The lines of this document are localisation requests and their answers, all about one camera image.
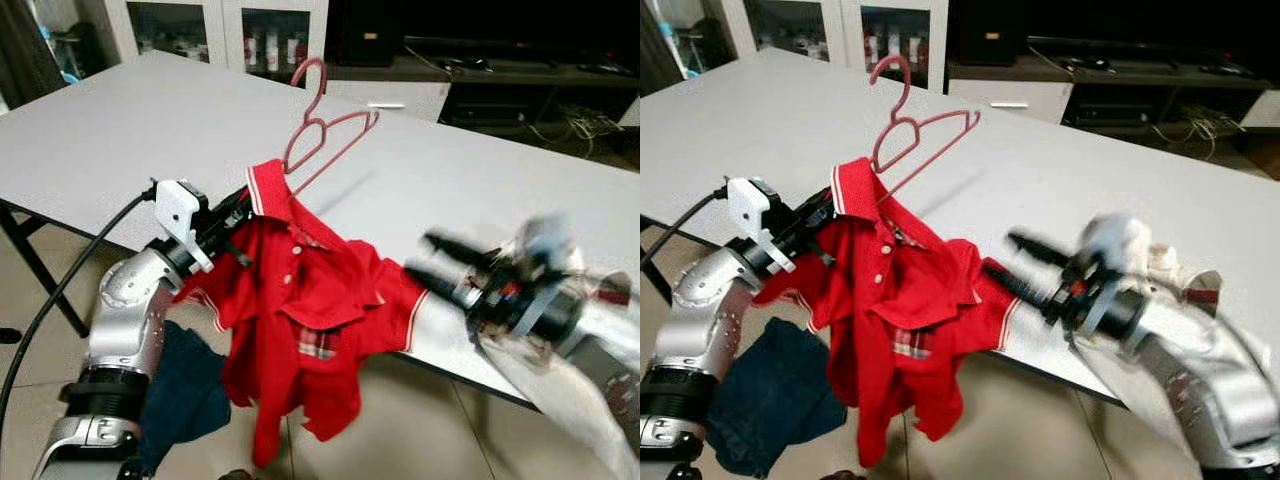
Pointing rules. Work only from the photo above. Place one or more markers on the black TV stand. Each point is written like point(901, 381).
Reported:
point(520, 70)
point(1120, 70)

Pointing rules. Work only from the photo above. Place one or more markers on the blue jeans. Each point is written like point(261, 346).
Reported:
point(780, 400)
point(185, 390)

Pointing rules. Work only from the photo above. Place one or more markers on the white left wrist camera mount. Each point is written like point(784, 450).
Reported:
point(180, 215)
point(755, 215)

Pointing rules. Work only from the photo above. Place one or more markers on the grey curtain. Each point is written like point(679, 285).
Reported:
point(25, 50)
point(660, 45)

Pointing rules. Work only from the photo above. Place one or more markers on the black media player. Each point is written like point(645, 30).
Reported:
point(485, 112)
point(1105, 112)

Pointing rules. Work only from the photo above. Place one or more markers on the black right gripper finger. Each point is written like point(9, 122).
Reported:
point(1020, 283)
point(455, 247)
point(435, 283)
point(1040, 250)

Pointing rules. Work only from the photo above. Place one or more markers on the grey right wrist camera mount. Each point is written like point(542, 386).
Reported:
point(1110, 240)
point(545, 240)

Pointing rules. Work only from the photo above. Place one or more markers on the red polo shirt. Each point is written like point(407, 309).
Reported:
point(300, 300)
point(890, 300)

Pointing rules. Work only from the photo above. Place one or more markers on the white and beige shirt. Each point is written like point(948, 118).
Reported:
point(1190, 275)
point(540, 380)

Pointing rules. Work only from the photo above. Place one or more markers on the black speaker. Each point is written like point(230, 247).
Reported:
point(365, 35)
point(985, 35)

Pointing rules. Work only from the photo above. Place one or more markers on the white folding table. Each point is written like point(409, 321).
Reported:
point(760, 120)
point(150, 130)

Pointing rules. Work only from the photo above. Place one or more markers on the wide white drawer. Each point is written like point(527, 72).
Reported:
point(390, 100)
point(1010, 100)

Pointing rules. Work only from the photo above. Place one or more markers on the white glass-door cabinet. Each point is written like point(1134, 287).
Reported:
point(850, 40)
point(200, 40)

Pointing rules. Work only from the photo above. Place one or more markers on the red plastic hanger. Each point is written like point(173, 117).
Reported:
point(305, 122)
point(893, 120)

